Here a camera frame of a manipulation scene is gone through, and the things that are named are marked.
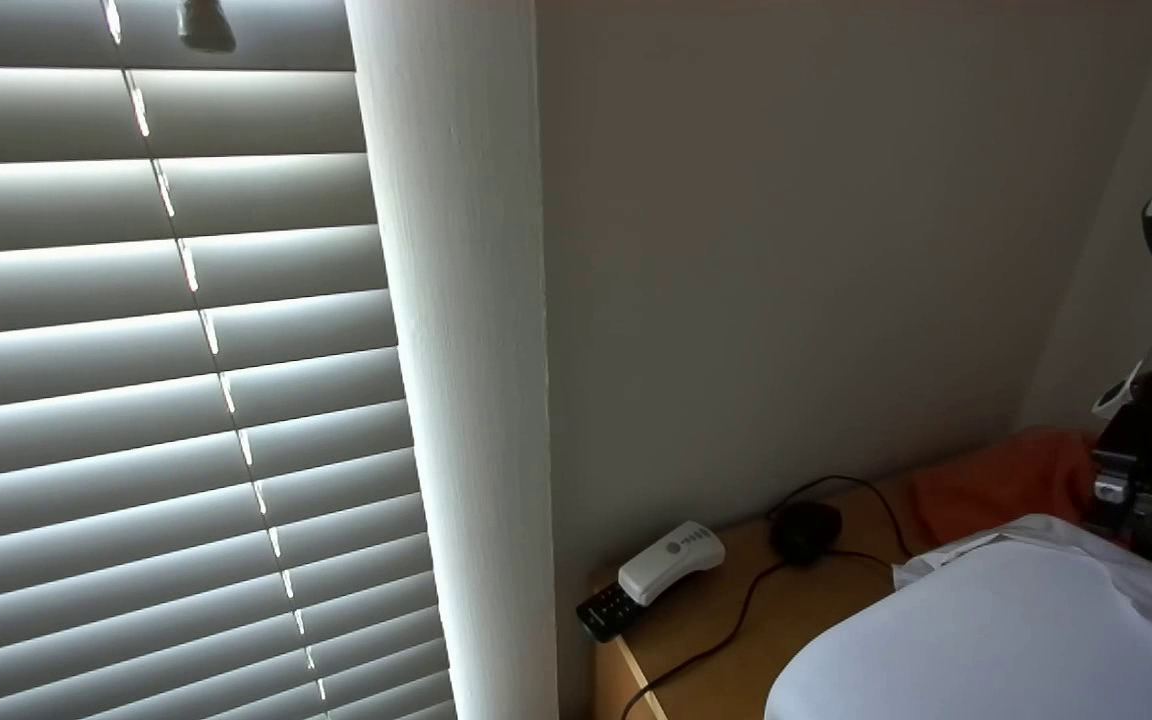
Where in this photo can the orange cloth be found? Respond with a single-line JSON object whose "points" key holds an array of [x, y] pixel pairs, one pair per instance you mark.
{"points": [[1002, 487]]}

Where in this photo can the black remote control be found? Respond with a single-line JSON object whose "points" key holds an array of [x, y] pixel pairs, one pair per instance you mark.
{"points": [[600, 612]]}

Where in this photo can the white window blinds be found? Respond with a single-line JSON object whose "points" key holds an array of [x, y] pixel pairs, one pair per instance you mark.
{"points": [[98, 402]]}

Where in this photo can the white handheld device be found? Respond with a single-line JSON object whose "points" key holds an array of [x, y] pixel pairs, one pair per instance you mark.
{"points": [[669, 560]]}

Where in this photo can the black round adapter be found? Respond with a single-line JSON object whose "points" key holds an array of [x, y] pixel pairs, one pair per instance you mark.
{"points": [[805, 530]]}

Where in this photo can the long wooden dresser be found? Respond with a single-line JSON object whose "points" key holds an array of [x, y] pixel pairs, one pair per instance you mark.
{"points": [[802, 621]]}

